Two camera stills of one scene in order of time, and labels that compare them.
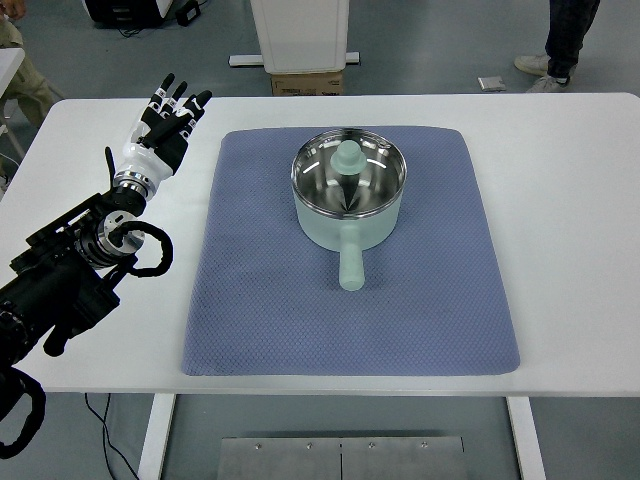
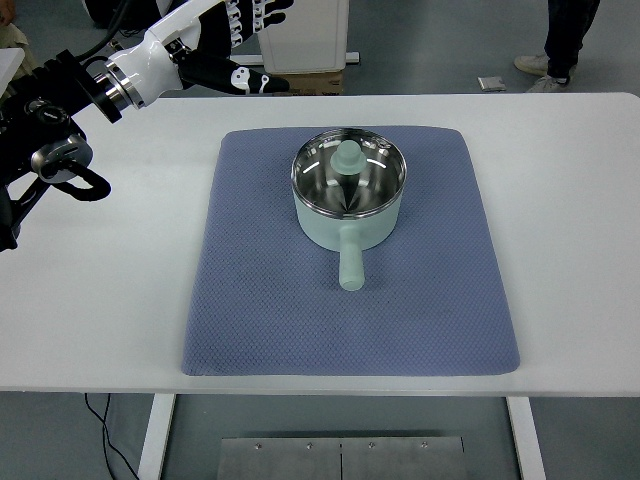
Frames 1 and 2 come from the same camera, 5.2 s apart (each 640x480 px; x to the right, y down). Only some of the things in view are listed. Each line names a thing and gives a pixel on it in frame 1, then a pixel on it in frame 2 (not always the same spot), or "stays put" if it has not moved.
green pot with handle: x=347 y=185 stays put
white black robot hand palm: x=155 y=146 to x=188 y=50
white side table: x=10 y=60 stays put
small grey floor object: x=491 y=83 stays put
